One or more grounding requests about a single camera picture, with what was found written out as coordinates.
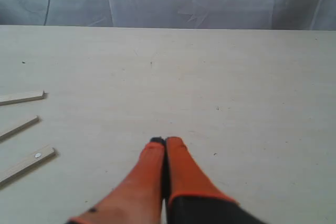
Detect wooden stick with holes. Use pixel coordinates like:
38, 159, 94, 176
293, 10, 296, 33
1, 146, 57, 189

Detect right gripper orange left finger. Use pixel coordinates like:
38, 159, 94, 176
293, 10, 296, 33
67, 137, 165, 223

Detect white backdrop cloth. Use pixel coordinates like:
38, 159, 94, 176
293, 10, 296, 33
1, 0, 335, 30

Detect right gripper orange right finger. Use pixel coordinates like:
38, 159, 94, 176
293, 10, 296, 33
165, 137, 263, 223

